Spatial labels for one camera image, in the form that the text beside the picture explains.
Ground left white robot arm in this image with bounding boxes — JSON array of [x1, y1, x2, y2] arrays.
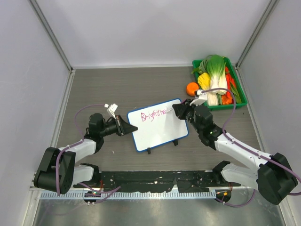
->
[[33, 113, 138, 195]]

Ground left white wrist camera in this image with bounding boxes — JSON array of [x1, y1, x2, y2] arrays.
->
[[104, 103, 118, 119]]

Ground green plastic basket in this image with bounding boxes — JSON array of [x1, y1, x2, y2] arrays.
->
[[204, 57, 248, 111]]

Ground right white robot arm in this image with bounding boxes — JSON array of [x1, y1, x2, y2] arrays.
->
[[172, 99, 298, 205]]

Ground toy bok choy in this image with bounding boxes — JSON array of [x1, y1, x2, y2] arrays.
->
[[206, 55, 228, 95]]

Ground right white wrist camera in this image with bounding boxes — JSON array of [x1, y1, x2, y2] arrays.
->
[[190, 89, 207, 106]]

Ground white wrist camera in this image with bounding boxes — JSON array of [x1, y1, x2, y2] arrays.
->
[[190, 89, 207, 106], [104, 103, 118, 119]]

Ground red toy peppers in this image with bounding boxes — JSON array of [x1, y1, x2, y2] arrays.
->
[[222, 66, 236, 105]]

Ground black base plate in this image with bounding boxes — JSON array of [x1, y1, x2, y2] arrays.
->
[[94, 170, 241, 193]]

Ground white slotted cable duct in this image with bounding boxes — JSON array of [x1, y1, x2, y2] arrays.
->
[[40, 190, 216, 200]]

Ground white marker magenta cap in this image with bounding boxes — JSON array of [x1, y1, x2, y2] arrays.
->
[[166, 98, 187, 113]]

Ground green toy pea pods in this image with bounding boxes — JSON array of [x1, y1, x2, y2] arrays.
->
[[230, 82, 242, 104]]

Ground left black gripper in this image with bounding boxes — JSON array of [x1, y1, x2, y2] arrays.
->
[[99, 115, 136, 137]]

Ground wire whiteboard stand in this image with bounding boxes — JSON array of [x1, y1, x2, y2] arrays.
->
[[146, 139, 179, 154]]

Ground blue framed whiteboard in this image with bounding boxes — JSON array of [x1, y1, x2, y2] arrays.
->
[[127, 101, 189, 152]]

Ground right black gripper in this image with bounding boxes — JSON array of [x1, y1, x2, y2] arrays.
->
[[173, 98, 203, 134]]

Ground orange toy fruit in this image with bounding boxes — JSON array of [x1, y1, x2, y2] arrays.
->
[[186, 82, 199, 97]]

